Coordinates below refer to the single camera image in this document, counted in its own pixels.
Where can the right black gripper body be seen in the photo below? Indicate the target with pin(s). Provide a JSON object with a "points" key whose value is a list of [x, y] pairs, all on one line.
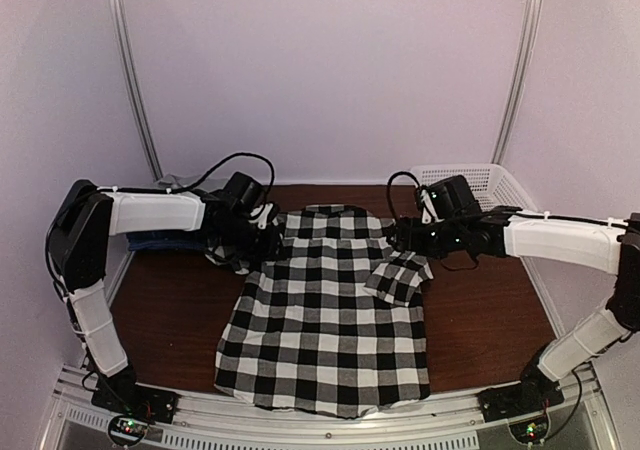
{"points": [[437, 245]]}

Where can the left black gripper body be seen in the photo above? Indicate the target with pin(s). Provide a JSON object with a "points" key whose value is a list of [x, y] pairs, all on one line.
{"points": [[249, 244]]}

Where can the black white checkered shirt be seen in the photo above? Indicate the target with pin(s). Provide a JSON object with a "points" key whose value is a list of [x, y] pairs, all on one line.
{"points": [[334, 326]]}

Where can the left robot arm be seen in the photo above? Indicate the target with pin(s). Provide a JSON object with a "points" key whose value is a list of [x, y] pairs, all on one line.
{"points": [[76, 249]]}

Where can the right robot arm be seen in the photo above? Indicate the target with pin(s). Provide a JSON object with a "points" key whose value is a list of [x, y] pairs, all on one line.
{"points": [[594, 261]]}

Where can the white plastic basket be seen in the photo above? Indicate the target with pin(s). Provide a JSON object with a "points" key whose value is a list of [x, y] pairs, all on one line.
{"points": [[490, 184]]}

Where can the folded blue plaid shirt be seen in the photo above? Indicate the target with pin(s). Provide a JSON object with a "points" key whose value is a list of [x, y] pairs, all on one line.
{"points": [[161, 240]]}

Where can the right circuit board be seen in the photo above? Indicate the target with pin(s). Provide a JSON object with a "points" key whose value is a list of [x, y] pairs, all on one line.
{"points": [[530, 431]]}

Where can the circuit board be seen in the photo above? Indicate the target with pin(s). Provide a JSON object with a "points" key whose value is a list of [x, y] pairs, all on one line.
{"points": [[530, 431], [124, 430]]}

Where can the left circuit board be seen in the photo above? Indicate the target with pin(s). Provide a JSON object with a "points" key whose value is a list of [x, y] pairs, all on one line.
{"points": [[124, 430]]}

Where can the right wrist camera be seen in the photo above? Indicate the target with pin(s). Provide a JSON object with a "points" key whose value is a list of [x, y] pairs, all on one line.
{"points": [[447, 198]]}

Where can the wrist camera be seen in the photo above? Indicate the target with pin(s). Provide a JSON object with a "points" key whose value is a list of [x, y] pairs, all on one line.
{"points": [[447, 198], [242, 191]]}

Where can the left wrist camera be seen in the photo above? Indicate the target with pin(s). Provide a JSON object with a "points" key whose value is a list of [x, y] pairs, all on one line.
{"points": [[242, 191]]}

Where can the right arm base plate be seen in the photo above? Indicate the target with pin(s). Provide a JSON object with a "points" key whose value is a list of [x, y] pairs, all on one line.
{"points": [[519, 399]]}

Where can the aluminium front rail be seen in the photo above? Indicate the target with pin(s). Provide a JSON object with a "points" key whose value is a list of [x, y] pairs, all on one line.
{"points": [[449, 420]]}

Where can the right aluminium frame post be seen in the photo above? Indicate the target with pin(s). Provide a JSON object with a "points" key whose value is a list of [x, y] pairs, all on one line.
{"points": [[527, 40]]}

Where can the aluminium frame post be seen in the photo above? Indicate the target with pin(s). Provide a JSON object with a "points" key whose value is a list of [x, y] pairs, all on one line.
{"points": [[133, 88], [527, 40]]}

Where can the left aluminium frame post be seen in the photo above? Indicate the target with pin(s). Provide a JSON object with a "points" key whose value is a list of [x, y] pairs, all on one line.
{"points": [[133, 88]]}

